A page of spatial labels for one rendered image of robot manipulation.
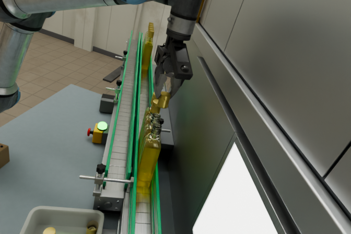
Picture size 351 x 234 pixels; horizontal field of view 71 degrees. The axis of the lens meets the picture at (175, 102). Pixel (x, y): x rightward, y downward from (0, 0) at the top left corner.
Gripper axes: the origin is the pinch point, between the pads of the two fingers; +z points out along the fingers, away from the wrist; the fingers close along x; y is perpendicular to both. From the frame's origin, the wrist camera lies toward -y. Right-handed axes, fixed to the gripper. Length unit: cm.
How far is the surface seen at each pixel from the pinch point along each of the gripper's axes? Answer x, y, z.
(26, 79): 65, 235, 122
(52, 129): 32, 45, 48
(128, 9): -61, 325, 39
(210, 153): -6.0, -22.8, 3.6
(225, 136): -5.1, -26.2, -5.2
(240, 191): -2.0, -39.0, -1.8
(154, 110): -0.9, 6.8, 10.0
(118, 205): 10.6, -9.1, 38.5
